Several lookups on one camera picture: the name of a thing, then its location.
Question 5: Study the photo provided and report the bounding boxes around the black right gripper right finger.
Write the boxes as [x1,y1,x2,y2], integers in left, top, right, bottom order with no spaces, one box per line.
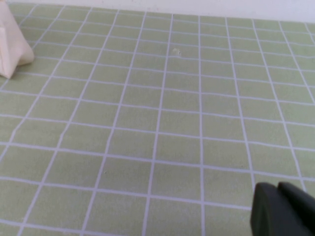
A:
[277,181,315,232]

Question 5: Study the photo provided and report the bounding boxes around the cream fabric pencil case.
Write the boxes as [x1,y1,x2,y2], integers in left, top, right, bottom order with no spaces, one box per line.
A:
[0,0,35,80]

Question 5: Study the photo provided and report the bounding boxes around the green grid cutting mat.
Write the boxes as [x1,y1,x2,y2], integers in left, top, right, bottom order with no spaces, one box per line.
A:
[0,2,315,236]

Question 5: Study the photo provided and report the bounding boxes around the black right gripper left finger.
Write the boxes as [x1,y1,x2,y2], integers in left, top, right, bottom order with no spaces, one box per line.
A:
[250,182,315,236]

